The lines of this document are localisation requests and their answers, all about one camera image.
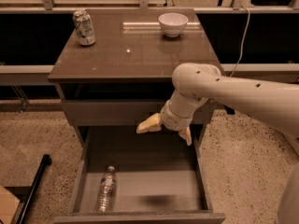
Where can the green white soda can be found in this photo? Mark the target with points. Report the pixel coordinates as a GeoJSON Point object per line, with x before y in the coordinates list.
{"type": "Point", "coordinates": [84, 28]}

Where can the wooden board bottom left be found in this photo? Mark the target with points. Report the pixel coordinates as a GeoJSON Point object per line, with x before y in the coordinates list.
{"type": "Point", "coordinates": [8, 206]}

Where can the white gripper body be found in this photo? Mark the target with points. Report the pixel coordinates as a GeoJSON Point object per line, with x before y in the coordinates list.
{"type": "Point", "coordinates": [173, 120]}

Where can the grey drawer cabinet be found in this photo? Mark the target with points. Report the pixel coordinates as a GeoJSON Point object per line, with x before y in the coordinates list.
{"type": "Point", "coordinates": [131, 60]}

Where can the grey horizontal rail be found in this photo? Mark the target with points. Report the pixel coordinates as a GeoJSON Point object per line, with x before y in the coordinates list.
{"type": "Point", "coordinates": [37, 75]}

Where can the white ceramic bowl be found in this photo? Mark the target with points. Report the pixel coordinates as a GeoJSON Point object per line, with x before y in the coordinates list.
{"type": "Point", "coordinates": [172, 24]}

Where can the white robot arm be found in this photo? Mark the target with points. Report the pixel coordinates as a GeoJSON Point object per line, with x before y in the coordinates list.
{"type": "Point", "coordinates": [250, 160]}

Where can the black metal bar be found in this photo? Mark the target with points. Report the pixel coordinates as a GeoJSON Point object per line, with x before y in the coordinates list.
{"type": "Point", "coordinates": [46, 161]}

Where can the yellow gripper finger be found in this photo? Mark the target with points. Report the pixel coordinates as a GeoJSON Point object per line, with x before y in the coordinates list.
{"type": "Point", "coordinates": [151, 124]}
{"type": "Point", "coordinates": [186, 135]}

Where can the closed top drawer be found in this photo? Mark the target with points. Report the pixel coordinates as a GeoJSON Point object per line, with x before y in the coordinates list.
{"type": "Point", "coordinates": [109, 113]}

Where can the clear plastic water bottle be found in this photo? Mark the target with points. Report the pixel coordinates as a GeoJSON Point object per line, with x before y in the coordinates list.
{"type": "Point", "coordinates": [106, 191]}

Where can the open middle drawer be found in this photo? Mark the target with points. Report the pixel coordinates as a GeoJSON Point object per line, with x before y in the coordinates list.
{"type": "Point", "coordinates": [159, 179]}

